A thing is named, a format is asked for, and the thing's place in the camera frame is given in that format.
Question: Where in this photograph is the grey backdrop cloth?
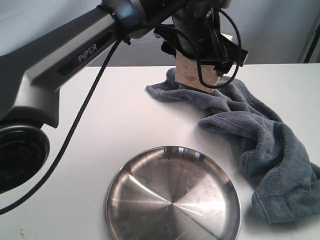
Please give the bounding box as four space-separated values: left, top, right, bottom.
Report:
0 0 320 67

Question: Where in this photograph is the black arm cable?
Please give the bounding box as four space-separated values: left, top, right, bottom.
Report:
0 7 242 216

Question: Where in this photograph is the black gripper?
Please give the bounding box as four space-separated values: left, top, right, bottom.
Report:
154 7 248 75

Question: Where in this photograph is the grey-blue fleece towel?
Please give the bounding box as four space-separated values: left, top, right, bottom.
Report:
146 68 320 224

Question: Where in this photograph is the round stainless steel plate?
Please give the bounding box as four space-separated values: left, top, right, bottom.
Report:
104 146 242 240

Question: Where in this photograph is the black stand pole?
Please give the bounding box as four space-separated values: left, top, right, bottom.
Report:
301 21 320 64

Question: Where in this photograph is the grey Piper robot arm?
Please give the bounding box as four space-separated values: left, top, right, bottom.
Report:
0 0 248 193

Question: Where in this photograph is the light wooden cube block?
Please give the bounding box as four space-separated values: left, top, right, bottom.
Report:
174 36 221 93

